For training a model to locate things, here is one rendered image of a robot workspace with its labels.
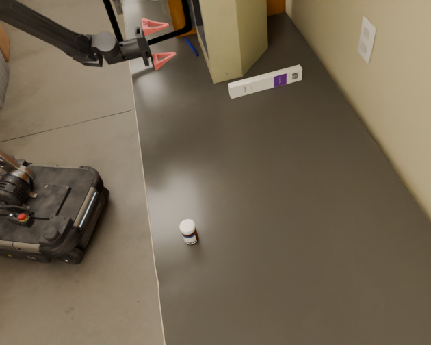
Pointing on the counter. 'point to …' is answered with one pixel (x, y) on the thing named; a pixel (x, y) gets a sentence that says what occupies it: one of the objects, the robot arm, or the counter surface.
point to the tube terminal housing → (233, 36)
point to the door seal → (156, 39)
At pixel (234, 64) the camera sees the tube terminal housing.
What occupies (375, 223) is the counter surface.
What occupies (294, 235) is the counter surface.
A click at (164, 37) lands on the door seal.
